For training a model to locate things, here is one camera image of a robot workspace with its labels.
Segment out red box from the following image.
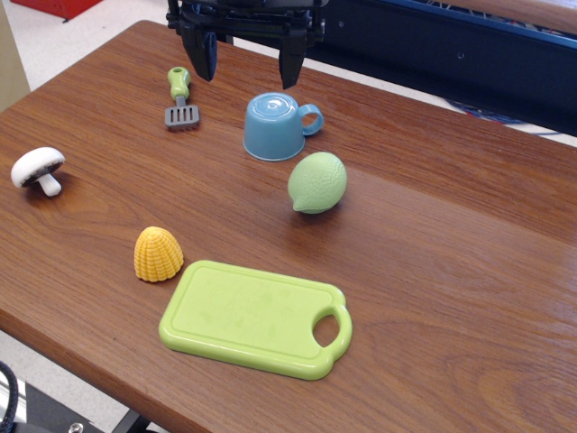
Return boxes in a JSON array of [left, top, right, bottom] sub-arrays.
[[13, 0, 101, 20]]

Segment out white toy mushroom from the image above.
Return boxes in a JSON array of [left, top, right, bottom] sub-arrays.
[[11, 147, 66, 197]]

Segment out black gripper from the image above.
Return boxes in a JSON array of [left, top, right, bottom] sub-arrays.
[[166, 0, 325, 89]]

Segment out green toy lime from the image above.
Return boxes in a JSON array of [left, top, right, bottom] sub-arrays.
[[288, 152, 348, 215]]

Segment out green handled grey spatula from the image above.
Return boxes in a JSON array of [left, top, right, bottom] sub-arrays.
[[165, 67, 200, 132]]

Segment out black table leg frame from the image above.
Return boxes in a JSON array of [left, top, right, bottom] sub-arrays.
[[112, 410, 151, 433]]

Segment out blue upside-down cup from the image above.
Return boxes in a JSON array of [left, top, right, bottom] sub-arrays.
[[243, 92, 325, 162]]

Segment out wooden rail top right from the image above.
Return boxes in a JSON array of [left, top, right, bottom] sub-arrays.
[[447, 0, 576, 33]]

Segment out black braided cable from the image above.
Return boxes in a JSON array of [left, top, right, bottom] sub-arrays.
[[0, 360, 20, 433]]

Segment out green plastic cutting board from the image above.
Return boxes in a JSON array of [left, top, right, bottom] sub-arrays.
[[159, 260, 353, 381]]

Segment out dark blue metal rail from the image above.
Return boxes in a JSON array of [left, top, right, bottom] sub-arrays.
[[307, 1, 576, 135]]

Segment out yellow toy corn piece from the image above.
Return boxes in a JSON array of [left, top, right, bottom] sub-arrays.
[[133, 226, 184, 282]]

